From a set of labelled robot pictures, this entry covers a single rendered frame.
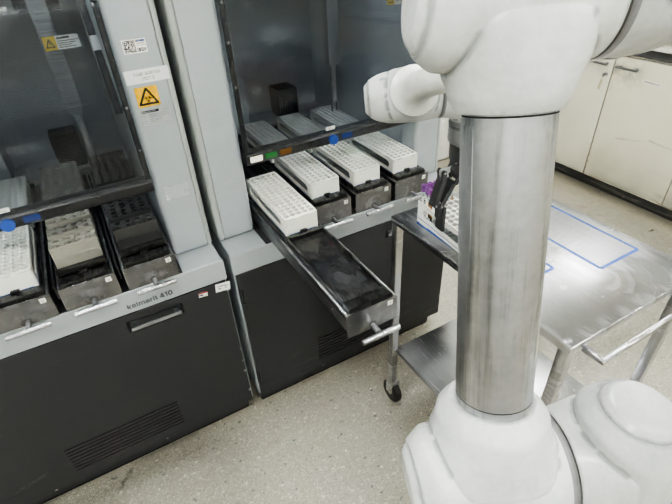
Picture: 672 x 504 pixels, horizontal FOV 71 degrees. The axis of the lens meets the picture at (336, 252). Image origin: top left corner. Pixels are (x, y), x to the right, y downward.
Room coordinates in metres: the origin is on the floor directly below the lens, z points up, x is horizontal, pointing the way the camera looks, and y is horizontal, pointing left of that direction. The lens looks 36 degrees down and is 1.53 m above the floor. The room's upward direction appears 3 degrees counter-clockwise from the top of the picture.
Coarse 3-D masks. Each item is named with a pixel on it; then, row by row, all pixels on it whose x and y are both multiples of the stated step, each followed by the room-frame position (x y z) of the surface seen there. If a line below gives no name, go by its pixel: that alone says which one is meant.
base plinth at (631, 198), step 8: (560, 168) 2.93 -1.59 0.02; (568, 168) 2.88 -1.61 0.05; (576, 176) 2.82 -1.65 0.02; (584, 176) 2.77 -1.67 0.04; (592, 184) 2.71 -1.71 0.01; (600, 184) 2.66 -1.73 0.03; (608, 184) 2.62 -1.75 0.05; (608, 192) 2.60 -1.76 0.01; (616, 192) 2.56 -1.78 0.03; (624, 192) 2.52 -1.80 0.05; (632, 200) 2.46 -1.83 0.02; (640, 200) 2.43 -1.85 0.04; (648, 208) 2.37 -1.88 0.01; (656, 208) 2.34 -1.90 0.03; (664, 208) 2.30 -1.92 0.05; (664, 216) 2.28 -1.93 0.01
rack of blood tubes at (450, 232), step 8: (448, 200) 1.11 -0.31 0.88; (456, 200) 1.11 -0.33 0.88; (424, 208) 1.08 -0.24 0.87; (448, 208) 1.08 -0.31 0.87; (456, 208) 1.06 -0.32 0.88; (424, 216) 1.09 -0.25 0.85; (432, 216) 1.05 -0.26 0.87; (448, 216) 1.02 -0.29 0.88; (456, 216) 1.02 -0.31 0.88; (424, 224) 1.08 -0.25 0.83; (432, 224) 1.05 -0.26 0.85; (448, 224) 0.99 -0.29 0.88; (456, 224) 0.99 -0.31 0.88; (440, 232) 1.01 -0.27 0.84; (448, 232) 1.01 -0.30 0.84; (456, 232) 0.96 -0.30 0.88; (448, 240) 0.98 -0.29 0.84; (456, 240) 1.00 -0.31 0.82; (456, 248) 0.95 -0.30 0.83
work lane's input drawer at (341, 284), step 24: (264, 216) 1.20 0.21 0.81; (288, 240) 1.05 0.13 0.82; (312, 240) 1.06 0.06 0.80; (336, 240) 1.04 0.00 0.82; (312, 264) 0.96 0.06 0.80; (336, 264) 0.95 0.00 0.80; (360, 264) 0.93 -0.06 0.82; (312, 288) 0.91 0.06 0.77; (336, 288) 0.86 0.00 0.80; (360, 288) 0.85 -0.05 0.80; (384, 288) 0.83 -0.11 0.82; (336, 312) 0.80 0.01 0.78; (360, 312) 0.77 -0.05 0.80; (384, 312) 0.80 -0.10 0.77; (384, 336) 0.75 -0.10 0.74
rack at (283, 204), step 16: (256, 176) 1.35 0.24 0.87; (272, 176) 1.34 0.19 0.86; (256, 192) 1.25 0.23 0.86; (272, 192) 1.24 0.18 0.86; (288, 192) 1.23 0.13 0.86; (272, 208) 1.15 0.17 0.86; (288, 208) 1.14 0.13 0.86; (304, 208) 1.13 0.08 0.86; (288, 224) 1.08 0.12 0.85; (304, 224) 1.10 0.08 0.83
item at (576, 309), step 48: (432, 240) 1.01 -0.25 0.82; (576, 240) 0.97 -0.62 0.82; (624, 240) 0.96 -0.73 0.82; (576, 288) 0.79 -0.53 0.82; (624, 288) 0.78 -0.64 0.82; (432, 336) 1.18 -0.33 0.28; (576, 336) 0.65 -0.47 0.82; (384, 384) 1.16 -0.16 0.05; (432, 384) 0.97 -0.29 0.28; (576, 384) 0.94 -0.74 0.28
